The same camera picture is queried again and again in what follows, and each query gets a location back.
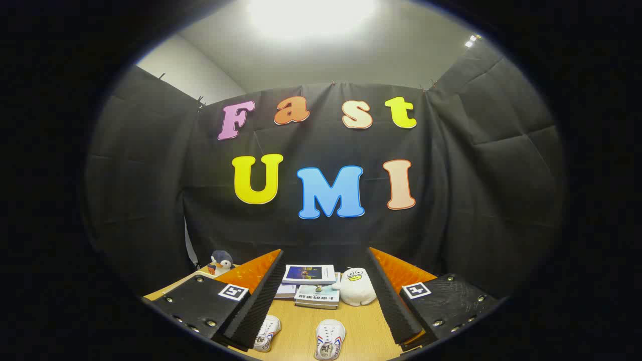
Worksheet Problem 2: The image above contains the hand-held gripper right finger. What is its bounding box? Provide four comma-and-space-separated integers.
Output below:
362, 247, 501, 351

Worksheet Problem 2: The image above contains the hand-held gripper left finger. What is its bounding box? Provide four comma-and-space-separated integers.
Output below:
150, 249, 286, 352

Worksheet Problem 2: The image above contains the white shoe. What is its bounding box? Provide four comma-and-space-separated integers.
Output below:
252, 315, 282, 352
314, 319, 347, 361

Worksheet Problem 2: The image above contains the white duck plush toy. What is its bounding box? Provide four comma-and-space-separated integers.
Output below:
332, 267, 377, 307

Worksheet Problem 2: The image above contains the book with pale blue cover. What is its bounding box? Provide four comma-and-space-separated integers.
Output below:
294, 285, 341, 310

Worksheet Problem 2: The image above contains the book with blue photo cover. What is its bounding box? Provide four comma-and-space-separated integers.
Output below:
282, 264, 337, 286

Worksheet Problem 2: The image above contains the grey penguin plush toy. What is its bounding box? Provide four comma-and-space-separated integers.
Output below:
207, 250, 235, 275

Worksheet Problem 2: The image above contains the black backdrop cloth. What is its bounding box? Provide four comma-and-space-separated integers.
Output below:
85, 38, 567, 301

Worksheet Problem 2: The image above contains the ceiling light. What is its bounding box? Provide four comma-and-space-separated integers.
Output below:
246, 0, 380, 42

